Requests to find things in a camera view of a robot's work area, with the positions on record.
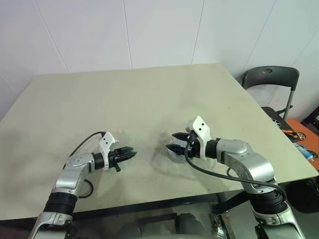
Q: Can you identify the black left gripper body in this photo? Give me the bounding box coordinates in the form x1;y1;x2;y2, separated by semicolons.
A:
108;148;123;173

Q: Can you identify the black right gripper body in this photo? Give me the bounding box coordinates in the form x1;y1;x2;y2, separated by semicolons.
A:
184;131;201;159

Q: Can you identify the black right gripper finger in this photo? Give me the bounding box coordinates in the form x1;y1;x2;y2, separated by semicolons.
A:
165;143;187;156
171;132;191;142

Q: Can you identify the motor housing with copper windings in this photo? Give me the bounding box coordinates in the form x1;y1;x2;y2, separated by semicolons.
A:
167;136;190;164

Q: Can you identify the dark rounded shape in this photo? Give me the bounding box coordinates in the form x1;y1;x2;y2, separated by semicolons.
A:
178;213;201;235

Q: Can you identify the dark folding chair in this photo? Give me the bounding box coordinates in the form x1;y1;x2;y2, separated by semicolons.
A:
235;66;301;145

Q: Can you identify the orange box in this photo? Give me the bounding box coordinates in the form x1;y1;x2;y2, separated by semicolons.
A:
285;119;319;142

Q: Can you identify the blue bottle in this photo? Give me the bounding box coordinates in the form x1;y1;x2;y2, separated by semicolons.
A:
295;144;319;160

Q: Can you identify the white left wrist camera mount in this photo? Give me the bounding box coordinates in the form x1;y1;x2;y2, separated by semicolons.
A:
99;131;118;172

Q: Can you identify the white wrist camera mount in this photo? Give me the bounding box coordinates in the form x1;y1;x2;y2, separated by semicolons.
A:
186;116;211;160
99;131;118;172

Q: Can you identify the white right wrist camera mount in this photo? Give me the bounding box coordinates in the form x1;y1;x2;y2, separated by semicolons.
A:
186;116;211;160

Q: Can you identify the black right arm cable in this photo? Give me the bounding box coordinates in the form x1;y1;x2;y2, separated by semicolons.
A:
184;134;287;200

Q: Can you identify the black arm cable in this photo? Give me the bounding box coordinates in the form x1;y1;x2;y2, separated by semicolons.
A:
184;134;287;200
71;131;107;199

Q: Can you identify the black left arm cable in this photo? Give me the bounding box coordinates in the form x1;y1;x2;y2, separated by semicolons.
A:
71;131;107;199

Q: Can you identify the black table frame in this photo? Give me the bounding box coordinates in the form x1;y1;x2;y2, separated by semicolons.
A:
0;190;252;225

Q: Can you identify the rusty metal bracket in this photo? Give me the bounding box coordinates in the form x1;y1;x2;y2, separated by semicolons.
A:
213;213;235;239

